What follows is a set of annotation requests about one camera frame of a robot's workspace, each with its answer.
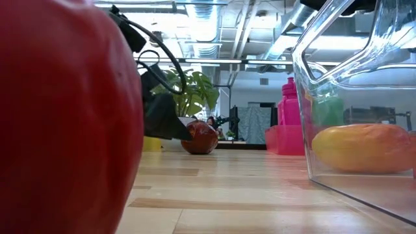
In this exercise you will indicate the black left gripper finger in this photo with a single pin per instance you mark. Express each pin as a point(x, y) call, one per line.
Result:
point(162, 120)

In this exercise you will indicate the shiny red toy fruit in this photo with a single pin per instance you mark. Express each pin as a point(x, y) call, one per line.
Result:
point(203, 138)

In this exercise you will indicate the artificial green potted plant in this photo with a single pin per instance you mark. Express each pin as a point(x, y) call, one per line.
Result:
point(198, 87)

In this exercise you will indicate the pink plastic bottle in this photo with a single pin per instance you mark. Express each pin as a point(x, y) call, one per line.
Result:
point(288, 107)

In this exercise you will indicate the green plastic bottle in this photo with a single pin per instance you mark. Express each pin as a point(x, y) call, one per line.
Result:
point(328, 112)

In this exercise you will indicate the red orange toy fruit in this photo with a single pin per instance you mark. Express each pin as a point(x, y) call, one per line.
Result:
point(364, 148)

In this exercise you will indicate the clear plastic tray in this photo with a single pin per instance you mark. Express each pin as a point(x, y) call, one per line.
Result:
point(357, 195)

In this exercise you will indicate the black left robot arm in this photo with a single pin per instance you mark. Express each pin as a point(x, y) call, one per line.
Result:
point(130, 32)

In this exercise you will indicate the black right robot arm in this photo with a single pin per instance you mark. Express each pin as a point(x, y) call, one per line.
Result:
point(341, 6)

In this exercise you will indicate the yellow translucent plastic tray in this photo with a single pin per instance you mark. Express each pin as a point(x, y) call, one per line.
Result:
point(152, 144)

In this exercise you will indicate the black ceiling fixture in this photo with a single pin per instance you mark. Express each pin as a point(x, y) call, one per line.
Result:
point(157, 36)

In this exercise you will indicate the person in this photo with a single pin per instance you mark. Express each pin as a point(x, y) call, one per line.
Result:
point(218, 131)

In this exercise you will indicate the long ceiling light strip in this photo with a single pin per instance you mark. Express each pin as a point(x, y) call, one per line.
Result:
point(211, 61)

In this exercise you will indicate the small green desk plant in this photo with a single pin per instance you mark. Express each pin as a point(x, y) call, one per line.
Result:
point(230, 134)

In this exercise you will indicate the black monitor on stand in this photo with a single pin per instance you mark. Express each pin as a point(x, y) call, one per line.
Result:
point(234, 122)

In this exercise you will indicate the dark background desk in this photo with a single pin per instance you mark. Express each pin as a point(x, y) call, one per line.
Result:
point(240, 145)

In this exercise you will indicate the grey patterned partition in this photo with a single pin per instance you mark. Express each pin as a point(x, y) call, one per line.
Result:
point(255, 125)

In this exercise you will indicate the red toy tomato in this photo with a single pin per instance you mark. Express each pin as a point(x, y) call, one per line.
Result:
point(65, 113)

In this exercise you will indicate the red translucent plastic tray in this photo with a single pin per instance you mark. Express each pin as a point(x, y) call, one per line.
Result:
point(284, 139)

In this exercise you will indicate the black background equipment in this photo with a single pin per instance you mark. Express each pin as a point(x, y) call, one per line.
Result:
point(377, 115)

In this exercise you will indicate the silver diagonal ceiling duct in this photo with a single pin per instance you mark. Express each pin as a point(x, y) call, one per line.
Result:
point(302, 14)

